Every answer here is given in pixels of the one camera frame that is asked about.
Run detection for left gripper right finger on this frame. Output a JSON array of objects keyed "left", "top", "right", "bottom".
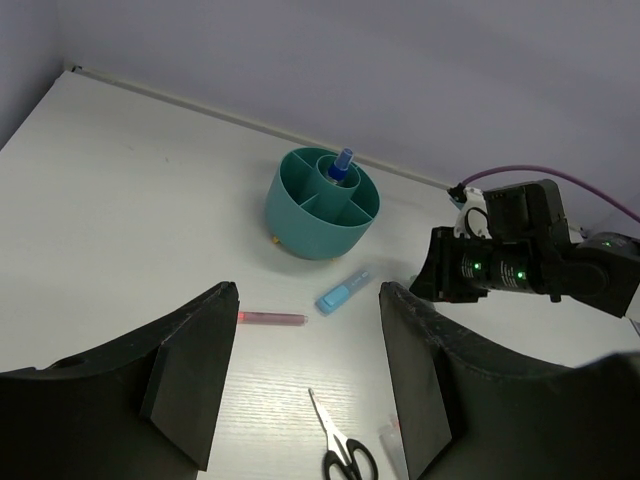
[{"left": 379, "top": 282, "right": 639, "bottom": 479}]

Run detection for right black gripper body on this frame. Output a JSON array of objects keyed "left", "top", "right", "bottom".
[{"left": 409, "top": 179, "right": 570, "bottom": 303}]

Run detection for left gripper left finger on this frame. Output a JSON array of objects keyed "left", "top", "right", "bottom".
[{"left": 1, "top": 282, "right": 239, "bottom": 479}]

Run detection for red thin pen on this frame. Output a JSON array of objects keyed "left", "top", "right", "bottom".
[{"left": 378, "top": 416, "right": 408, "bottom": 480}]

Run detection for red transparent pen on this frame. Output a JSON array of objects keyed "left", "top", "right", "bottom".
[{"left": 237, "top": 312, "right": 308, "bottom": 327}]

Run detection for small blue-capped glue bottle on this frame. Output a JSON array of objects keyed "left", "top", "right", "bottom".
[{"left": 326, "top": 148, "right": 354, "bottom": 184}]

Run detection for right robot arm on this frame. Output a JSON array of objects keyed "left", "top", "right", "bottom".
[{"left": 410, "top": 179, "right": 639, "bottom": 319}]

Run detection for teal round desk organizer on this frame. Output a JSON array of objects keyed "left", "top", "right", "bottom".
[{"left": 265, "top": 147, "right": 380, "bottom": 260}]

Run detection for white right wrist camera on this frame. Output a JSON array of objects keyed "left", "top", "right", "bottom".
[{"left": 447, "top": 184, "right": 490, "bottom": 239}]

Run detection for black handled scissors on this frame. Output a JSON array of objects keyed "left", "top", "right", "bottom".
[{"left": 307, "top": 388, "right": 379, "bottom": 480}]

